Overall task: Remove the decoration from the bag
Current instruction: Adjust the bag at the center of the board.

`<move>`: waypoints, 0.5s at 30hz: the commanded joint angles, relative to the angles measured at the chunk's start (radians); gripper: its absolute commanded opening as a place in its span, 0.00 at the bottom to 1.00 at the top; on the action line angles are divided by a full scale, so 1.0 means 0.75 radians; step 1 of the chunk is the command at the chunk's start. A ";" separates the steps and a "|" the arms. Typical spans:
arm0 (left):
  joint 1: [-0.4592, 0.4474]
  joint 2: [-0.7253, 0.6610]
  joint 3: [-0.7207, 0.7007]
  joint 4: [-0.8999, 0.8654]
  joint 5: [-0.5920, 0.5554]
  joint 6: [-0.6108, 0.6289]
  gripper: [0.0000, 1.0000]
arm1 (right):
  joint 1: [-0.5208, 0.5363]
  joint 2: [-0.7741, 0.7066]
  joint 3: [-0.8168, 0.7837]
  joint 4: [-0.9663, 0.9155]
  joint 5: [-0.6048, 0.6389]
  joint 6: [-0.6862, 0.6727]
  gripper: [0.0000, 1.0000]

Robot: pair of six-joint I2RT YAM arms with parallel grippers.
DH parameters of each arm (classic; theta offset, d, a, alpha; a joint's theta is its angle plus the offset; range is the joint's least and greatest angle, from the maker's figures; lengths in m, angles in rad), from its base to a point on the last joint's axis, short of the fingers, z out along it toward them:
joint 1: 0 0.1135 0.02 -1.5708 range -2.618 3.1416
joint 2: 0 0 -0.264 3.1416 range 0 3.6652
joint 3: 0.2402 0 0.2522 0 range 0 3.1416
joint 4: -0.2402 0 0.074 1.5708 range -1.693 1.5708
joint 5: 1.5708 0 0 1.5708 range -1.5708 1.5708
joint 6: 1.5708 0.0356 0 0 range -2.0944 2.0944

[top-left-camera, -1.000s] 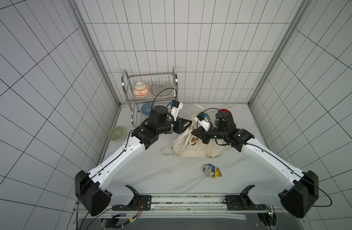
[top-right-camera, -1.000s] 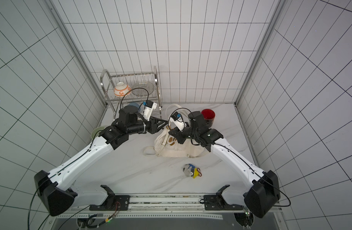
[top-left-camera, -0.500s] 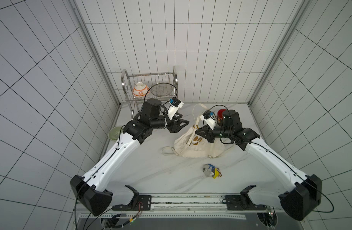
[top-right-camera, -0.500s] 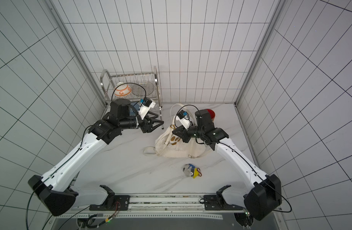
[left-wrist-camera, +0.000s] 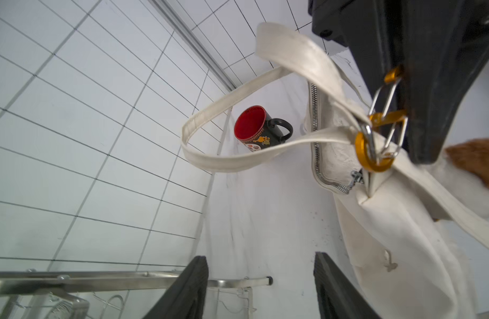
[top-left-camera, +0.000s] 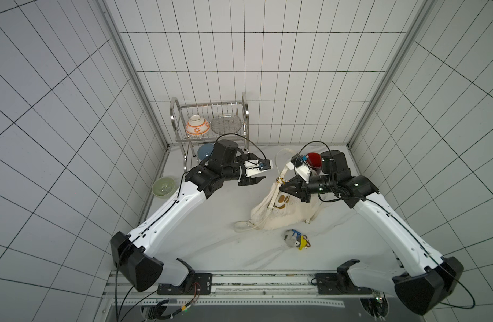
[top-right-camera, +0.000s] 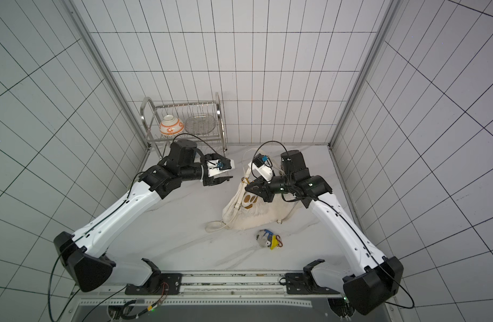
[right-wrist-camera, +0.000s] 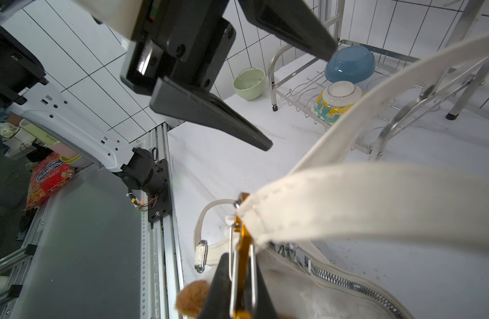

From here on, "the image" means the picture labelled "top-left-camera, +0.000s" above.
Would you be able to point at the yellow grey plush keychain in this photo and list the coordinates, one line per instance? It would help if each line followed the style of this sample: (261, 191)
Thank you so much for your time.
(296, 239)

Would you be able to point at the cream canvas shoulder bag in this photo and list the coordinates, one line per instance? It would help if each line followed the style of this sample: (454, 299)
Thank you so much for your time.
(280, 210)

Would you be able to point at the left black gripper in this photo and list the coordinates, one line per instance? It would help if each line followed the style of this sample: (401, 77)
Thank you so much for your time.
(249, 181)

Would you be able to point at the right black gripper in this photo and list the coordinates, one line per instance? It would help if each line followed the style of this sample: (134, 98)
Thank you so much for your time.
(303, 189)

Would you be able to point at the pale green bowl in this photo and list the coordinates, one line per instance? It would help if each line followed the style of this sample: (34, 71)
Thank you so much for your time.
(163, 187)

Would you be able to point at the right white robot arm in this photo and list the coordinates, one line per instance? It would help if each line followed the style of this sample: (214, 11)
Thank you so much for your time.
(424, 278)

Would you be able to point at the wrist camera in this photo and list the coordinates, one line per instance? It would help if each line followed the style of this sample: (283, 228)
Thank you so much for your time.
(298, 164)
(256, 167)

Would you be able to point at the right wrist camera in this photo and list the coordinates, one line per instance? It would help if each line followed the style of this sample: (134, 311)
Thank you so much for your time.
(298, 164)

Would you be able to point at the grey glass plate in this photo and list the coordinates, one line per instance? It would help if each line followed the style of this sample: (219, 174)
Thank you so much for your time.
(225, 124)

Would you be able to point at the brown white plush charm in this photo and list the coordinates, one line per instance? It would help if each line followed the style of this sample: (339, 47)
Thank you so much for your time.
(282, 201)

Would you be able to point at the steel two-tier dish rack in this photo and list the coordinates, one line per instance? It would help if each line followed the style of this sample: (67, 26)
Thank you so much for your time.
(189, 145)

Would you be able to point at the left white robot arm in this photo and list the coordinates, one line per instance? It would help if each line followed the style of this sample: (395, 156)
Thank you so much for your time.
(133, 253)

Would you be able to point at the blue ceramic bowl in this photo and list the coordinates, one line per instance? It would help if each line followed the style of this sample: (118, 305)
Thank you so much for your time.
(205, 150)

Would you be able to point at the orange white patterned bowl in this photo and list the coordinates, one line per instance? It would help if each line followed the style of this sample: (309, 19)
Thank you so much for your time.
(197, 126)

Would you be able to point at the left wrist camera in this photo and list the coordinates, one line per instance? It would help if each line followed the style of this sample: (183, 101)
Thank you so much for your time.
(256, 167)

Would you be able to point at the red black skull mug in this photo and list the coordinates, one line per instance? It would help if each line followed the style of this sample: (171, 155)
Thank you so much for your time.
(314, 162)

